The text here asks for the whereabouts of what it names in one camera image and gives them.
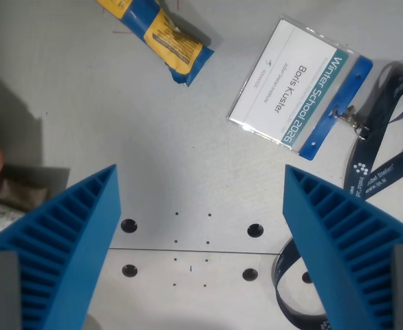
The name badge in plastic holder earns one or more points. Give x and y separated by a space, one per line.
297 87

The blue and yellow snack bag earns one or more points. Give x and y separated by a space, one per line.
167 38

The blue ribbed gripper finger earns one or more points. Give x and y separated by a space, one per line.
335 223
67 233

